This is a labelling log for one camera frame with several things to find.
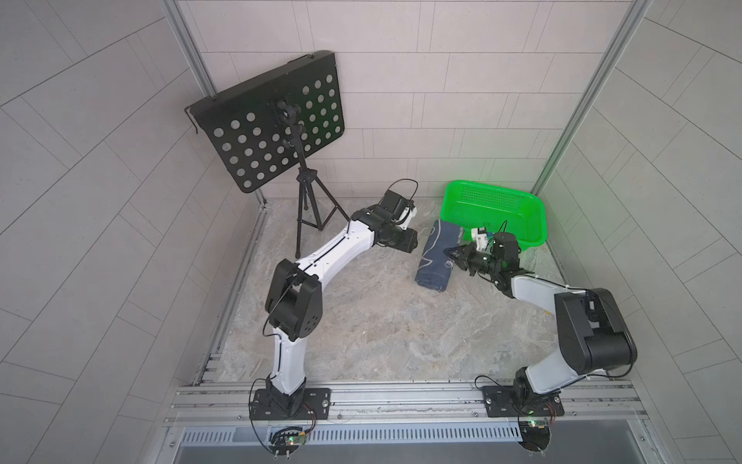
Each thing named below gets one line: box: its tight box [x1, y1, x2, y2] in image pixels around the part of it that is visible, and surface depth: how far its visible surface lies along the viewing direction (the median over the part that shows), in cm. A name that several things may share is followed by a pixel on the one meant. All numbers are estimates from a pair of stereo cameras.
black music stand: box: [185, 51, 350, 259], surface depth 76 cm
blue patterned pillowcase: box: [414, 219, 464, 293], surface depth 88 cm
